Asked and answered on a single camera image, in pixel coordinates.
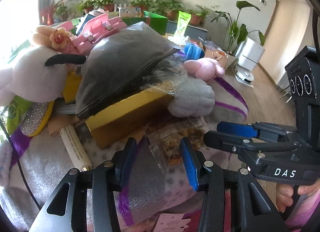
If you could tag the brown printed paper bag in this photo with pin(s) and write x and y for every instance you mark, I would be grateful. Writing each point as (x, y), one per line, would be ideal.
(216, 55)

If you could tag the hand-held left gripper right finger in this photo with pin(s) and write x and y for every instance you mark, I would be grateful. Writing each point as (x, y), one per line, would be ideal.
(188, 161)

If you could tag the pink plastic toy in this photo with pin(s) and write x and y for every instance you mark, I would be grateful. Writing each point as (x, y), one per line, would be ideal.
(100, 25)

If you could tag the row of potted plants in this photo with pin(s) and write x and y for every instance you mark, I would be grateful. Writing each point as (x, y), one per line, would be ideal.
(142, 2)

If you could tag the white picket fence holder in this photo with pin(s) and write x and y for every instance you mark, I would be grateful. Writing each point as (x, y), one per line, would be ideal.
(121, 7)

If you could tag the white plush toy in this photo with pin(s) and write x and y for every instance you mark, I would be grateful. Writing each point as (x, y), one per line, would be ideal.
(32, 71)

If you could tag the pink patterned card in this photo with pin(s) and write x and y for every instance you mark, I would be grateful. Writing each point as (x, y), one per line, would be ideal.
(172, 223)

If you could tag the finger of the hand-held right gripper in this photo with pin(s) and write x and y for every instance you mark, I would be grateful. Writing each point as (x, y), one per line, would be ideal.
(222, 140)
(237, 129)

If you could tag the white tissue pack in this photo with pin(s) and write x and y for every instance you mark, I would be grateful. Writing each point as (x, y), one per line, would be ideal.
(178, 39)

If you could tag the white robot vacuum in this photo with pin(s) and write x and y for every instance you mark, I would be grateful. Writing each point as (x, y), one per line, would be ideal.
(243, 76)

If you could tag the glitter yellow disc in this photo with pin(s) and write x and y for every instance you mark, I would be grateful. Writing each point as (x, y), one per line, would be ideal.
(37, 116)

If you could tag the green packet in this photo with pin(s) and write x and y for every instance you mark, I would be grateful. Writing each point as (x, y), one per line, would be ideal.
(17, 109)

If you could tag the gold box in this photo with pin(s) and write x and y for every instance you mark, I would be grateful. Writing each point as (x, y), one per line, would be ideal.
(125, 119)

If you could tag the white tube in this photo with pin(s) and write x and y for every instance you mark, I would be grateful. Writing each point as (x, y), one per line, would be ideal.
(73, 144)

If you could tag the red decoration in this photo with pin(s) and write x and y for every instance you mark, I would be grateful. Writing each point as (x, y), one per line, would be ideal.
(46, 15)

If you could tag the person's pink clothing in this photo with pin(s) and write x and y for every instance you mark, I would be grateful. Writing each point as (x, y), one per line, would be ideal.
(303, 212)

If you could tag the green box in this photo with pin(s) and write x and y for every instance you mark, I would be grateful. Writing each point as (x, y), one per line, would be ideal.
(157, 24)

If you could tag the grey zip pouch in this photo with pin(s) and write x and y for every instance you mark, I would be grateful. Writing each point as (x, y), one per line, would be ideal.
(120, 59)

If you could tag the pink plush toy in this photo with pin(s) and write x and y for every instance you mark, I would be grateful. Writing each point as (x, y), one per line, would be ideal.
(202, 68)

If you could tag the yellow box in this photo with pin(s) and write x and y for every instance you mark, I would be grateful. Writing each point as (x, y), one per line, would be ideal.
(71, 86)

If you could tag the grey television cabinet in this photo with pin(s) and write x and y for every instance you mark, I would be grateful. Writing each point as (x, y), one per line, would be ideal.
(197, 31)

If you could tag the peach plush toy with flower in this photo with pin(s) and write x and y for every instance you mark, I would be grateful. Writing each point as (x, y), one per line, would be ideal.
(58, 38)

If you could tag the green snack bag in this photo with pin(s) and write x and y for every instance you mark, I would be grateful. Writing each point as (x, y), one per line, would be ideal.
(182, 24)

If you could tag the blue plush item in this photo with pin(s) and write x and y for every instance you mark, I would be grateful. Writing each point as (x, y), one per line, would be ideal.
(195, 50)

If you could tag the large leafy floor plant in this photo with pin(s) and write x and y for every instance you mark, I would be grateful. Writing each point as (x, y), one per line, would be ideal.
(235, 34)

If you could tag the grey plush cloud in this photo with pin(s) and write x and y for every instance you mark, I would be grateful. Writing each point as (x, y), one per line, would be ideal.
(192, 96)

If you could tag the person's right hand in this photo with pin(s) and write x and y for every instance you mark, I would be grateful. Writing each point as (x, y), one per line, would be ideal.
(283, 197)

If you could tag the clear plastic wrap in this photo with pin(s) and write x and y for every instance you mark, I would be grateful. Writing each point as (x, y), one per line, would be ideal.
(172, 81)

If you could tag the clear plastic snack bag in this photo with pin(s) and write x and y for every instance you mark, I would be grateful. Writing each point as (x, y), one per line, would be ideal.
(172, 141)

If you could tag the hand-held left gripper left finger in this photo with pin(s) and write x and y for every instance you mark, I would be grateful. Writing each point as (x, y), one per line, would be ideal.
(125, 169)

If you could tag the white vacuum dock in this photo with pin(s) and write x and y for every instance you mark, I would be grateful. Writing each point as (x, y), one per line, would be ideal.
(250, 51)

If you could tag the colourful printed box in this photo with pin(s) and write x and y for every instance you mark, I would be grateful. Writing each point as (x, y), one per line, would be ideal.
(130, 11)

